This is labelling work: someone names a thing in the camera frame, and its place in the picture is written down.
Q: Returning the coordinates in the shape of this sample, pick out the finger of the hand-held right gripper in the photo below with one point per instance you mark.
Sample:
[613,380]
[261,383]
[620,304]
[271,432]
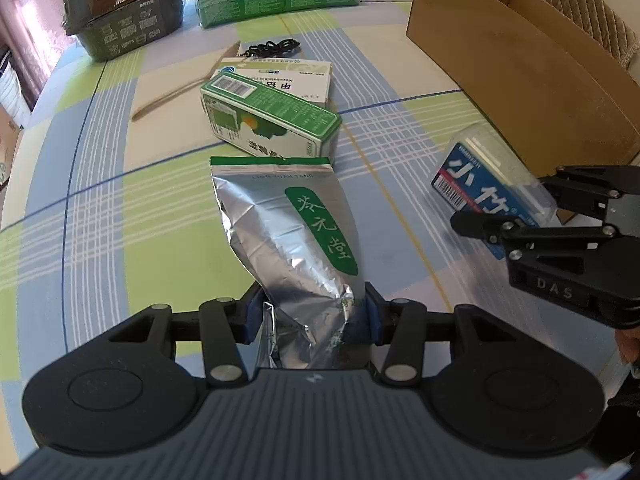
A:
[550,232]
[590,185]

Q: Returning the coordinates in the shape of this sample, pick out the checked cloth desktop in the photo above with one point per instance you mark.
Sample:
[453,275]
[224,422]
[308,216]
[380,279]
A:
[125,210]

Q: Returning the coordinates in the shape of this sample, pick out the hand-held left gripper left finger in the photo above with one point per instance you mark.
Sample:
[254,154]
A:
[254,312]

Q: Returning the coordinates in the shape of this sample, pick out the white medicine box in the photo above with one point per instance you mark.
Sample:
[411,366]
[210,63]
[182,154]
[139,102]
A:
[295,77]

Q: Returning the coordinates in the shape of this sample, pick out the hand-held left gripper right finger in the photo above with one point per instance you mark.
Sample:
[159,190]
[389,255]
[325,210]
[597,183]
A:
[373,312]

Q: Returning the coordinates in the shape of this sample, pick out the clear plastic box blue label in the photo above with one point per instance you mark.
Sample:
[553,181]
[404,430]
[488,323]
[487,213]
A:
[480,180]

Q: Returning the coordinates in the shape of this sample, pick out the person's right hand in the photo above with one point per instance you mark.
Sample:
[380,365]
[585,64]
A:
[629,347]

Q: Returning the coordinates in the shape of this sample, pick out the pink curtain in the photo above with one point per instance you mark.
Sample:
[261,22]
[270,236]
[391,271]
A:
[25,20]

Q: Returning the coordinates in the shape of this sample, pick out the silver foil tea bag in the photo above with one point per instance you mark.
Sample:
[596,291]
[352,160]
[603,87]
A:
[300,260]

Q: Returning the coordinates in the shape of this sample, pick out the wooden spoon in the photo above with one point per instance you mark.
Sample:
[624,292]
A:
[175,92]

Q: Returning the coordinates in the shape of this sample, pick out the brown cardboard box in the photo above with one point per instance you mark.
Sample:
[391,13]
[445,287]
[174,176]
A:
[525,60]

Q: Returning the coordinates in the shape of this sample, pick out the green carton box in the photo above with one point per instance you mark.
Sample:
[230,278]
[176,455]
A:
[270,120]

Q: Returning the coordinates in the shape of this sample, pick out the black noodle bowl pack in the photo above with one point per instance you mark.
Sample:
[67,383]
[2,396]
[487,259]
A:
[125,5]

